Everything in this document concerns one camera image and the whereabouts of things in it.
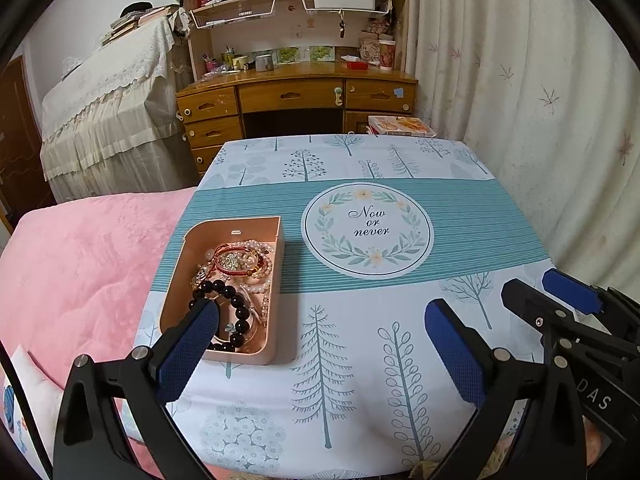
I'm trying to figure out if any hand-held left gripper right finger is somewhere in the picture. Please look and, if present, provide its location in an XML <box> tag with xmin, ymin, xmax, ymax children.
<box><xmin>424</xmin><ymin>297</ymin><xmax>588</xmax><ymax>480</ymax></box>

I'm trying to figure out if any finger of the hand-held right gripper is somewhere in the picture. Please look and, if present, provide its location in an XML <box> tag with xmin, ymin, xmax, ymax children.
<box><xmin>501</xmin><ymin>279</ymin><xmax>640</xmax><ymax>361</ymax></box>
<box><xmin>542</xmin><ymin>268</ymin><xmax>640</xmax><ymax>341</ymax></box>

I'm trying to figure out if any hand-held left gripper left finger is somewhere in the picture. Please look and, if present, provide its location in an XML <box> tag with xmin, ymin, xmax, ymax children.
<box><xmin>52</xmin><ymin>297</ymin><xmax>221</xmax><ymax>480</ymax></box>

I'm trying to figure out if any black bead bracelet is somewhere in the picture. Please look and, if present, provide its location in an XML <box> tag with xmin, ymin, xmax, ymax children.
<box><xmin>187</xmin><ymin>280</ymin><xmax>251</xmax><ymax>353</ymax></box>

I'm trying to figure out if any long pearl necklace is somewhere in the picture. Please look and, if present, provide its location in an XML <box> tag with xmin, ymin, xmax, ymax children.
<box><xmin>207</xmin><ymin>240</ymin><xmax>275</xmax><ymax>331</ymax></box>

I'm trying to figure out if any pink jewelry box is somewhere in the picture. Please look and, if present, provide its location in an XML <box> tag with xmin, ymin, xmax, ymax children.
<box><xmin>159</xmin><ymin>216</ymin><xmax>285</xmax><ymax>365</ymax></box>

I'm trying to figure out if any red string bracelet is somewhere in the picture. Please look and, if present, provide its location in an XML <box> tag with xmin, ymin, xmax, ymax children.
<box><xmin>202</xmin><ymin>242</ymin><xmax>263</xmax><ymax>278</ymax></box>

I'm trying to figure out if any tree print tablecloth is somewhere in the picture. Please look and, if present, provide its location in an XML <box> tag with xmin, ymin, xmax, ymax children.
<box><xmin>120</xmin><ymin>134</ymin><xmax>608</xmax><ymax>480</ymax></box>

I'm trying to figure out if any pink blanket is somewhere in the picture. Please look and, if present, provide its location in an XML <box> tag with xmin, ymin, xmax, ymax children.
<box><xmin>0</xmin><ymin>187</ymin><xmax>201</xmax><ymax>480</ymax></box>

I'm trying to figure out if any white printed pillow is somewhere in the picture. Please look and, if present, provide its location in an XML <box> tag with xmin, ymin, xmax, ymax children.
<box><xmin>0</xmin><ymin>344</ymin><xmax>66</xmax><ymax>480</ymax></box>

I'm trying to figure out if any cream leaf print curtain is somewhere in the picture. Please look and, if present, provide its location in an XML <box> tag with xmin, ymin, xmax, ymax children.
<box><xmin>405</xmin><ymin>0</ymin><xmax>640</xmax><ymax>306</ymax></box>

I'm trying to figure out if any orange printed box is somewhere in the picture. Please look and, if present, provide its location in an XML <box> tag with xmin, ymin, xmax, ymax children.
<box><xmin>367</xmin><ymin>115</ymin><xmax>437</xmax><ymax>138</ymax></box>

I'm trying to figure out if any white lace covered furniture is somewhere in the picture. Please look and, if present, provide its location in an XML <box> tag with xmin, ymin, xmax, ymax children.
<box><xmin>40</xmin><ymin>7</ymin><xmax>193</xmax><ymax>203</ymax></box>

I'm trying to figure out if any brown wooden door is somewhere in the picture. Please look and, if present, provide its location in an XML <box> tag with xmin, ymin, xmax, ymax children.
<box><xmin>0</xmin><ymin>55</ymin><xmax>44</xmax><ymax>235</ymax></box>

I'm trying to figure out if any brown printed paper bag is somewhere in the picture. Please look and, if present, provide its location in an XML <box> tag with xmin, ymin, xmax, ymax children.
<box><xmin>358</xmin><ymin>30</ymin><xmax>383</xmax><ymax>66</ymax></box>

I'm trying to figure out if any row of green picture cards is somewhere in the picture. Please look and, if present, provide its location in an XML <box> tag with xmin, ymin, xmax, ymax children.
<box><xmin>276</xmin><ymin>46</ymin><xmax>337</xmax><ymax>64</ymax></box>

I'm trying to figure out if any stack of books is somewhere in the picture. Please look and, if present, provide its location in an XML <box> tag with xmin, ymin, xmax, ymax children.
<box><xmin>102</xmin><ymin>4</ymin><xmax>179</xmax><ymax>46</ymax></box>

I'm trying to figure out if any wooden desk hutch shelf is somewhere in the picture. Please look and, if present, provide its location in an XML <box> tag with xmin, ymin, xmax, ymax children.
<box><xmin>180</xmin><ymin>0</ymin><xmax>411</xmax><ymax>81</ymax></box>

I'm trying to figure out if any white plastic tray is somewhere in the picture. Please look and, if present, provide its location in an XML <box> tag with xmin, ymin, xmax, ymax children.
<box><xmin>312</xmin><ymin>0</ymin><xmax>377</xmax><ymax>11</ymax></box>

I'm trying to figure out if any white wire basket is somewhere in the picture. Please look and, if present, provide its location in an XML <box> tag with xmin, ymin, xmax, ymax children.
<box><xmin>189</xmin><ymin>0</ymin><xmax>278</xmax><ymax>31</ymax></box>
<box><xmin>299</xmin><ymin>0</ymin><xmax>407</xmax><ymax>15</ymax></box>

